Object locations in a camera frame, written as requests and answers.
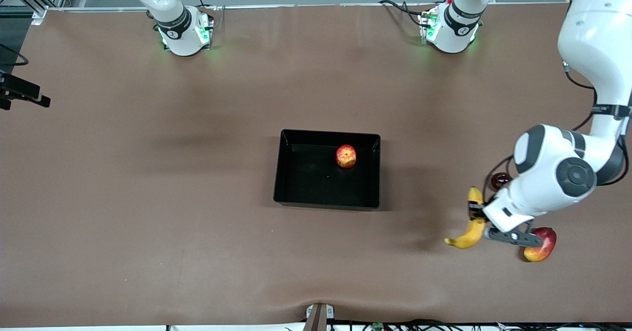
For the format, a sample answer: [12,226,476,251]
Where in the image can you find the yellow banana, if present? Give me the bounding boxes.
[444,186,487,250]

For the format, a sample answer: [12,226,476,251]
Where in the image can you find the red yellow apple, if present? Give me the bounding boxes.
[336,144,357,168]

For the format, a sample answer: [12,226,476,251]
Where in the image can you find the black plastic box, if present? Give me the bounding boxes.
[273,128,382,210]

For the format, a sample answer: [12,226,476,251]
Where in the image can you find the red yellow mango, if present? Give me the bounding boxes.
[523,227,557,263]

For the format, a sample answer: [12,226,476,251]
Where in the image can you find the brown table cover sheet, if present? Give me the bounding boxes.
[0,4,632,328]

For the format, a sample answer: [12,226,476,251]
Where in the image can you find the aluminium frame extrusion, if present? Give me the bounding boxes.
[0,0,75,25]

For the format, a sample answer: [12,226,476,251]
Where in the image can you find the metal table clamp bracket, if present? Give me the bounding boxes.
[304,303,335,331]

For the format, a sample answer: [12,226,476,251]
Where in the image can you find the black left base cable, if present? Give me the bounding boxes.
[378,0,436,26]

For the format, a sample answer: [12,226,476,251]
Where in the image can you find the aluminium table edge rail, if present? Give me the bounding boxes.
[30,2,563,13]

